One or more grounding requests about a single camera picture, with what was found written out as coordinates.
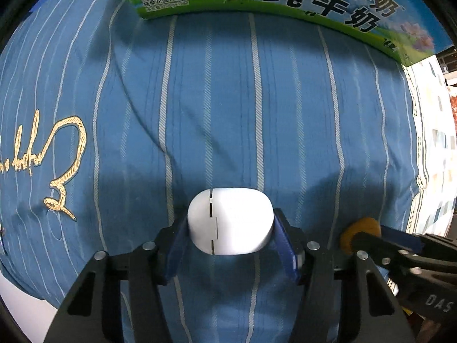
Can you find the blue striped bed cover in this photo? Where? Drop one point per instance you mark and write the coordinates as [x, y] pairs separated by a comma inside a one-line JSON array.
[[112, 124]]

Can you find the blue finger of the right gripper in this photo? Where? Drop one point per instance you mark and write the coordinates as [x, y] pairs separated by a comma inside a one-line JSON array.
[[385, 254], [407, 241]]

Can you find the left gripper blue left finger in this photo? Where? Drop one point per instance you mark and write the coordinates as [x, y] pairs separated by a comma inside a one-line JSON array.
[[173, 244]]

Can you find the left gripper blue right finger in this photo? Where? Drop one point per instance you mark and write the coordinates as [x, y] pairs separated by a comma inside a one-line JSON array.
[[289, 242]]

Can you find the white oval case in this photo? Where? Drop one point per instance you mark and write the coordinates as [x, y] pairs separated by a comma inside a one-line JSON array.
[[230, 221]]

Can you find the brown walnut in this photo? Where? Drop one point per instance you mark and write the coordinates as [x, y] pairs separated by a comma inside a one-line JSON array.
[[367, 225]]

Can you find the plaid checked quilt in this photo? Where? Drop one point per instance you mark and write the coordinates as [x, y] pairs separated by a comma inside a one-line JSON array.
[[433, 206]]

